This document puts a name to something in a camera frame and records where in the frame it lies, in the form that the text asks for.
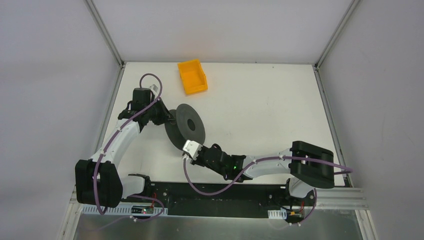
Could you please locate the black cable spool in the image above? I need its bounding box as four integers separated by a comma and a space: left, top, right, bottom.
164, 103, 206, 151

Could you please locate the yellow plastic bin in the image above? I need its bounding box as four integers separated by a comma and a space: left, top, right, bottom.
177, 59, 208, 95

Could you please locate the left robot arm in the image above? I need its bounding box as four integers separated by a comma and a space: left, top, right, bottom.
75, 86, 171, 208

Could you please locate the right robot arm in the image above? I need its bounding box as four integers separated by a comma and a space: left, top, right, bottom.
182, 140, 335, 205

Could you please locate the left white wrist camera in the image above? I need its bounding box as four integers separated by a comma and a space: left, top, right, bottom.
149, 84, 161, 98

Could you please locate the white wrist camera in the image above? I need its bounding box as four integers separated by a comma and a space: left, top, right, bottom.
149, 84, 161, 98
182, 140, 203, 161

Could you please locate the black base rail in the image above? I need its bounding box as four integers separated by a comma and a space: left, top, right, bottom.
119, 180, 316, 220

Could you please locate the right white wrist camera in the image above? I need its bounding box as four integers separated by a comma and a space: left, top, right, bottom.
182, 140, 203, 161

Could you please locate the right white cable duct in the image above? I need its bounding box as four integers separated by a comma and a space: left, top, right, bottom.
267, 209, 287, 220

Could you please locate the white cable duct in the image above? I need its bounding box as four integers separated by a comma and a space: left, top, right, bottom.
81, 204, 169, 218
267, 209, 287, 220

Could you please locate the left white cable duct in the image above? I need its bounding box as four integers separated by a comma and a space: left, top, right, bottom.
81, 204, 169, 218

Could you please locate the aluminium frame profile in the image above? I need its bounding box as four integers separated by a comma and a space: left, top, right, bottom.
316, 187, 369, 210

